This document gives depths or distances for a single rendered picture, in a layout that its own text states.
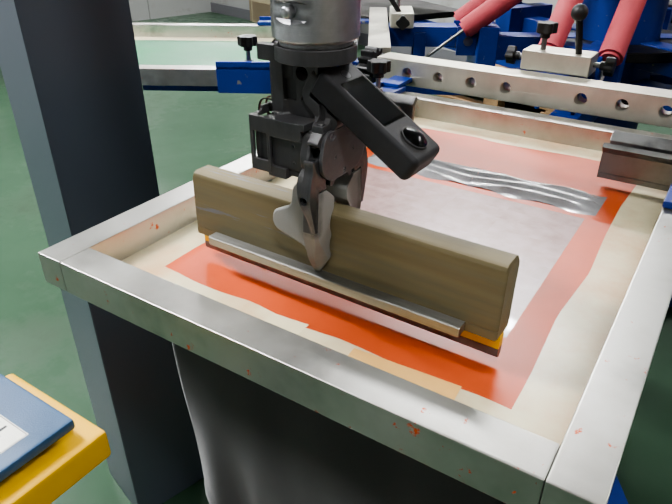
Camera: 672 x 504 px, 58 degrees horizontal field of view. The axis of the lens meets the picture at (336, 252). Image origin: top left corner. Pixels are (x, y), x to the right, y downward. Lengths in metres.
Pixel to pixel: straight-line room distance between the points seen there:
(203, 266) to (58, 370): 1.52
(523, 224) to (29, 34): 0.79
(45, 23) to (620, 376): 0.94
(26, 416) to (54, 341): 1.79
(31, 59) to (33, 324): 1.48
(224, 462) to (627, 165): 0.68
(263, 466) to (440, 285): 0.38
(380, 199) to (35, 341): 1.71
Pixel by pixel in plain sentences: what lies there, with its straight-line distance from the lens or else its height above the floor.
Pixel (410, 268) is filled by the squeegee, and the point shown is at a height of 1.03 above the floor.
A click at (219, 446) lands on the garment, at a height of 0.69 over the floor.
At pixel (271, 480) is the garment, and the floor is 0.68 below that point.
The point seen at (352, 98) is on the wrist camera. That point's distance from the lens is 0.52.
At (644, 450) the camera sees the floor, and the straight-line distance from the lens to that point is 1.97.
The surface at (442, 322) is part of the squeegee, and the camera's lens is 0.55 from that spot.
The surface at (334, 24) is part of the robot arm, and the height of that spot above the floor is 1.23.
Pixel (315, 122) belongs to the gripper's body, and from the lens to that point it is 0.54.
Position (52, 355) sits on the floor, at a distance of 2.27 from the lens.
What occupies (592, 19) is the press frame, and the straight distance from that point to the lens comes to 1.71.
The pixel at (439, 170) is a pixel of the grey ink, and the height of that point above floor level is 0.96.
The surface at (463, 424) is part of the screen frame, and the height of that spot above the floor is 0.99.
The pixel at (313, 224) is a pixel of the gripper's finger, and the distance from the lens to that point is 0.55.
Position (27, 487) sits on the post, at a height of 0.95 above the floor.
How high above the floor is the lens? 1.32
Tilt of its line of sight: 30 degrees down
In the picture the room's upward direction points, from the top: straight up
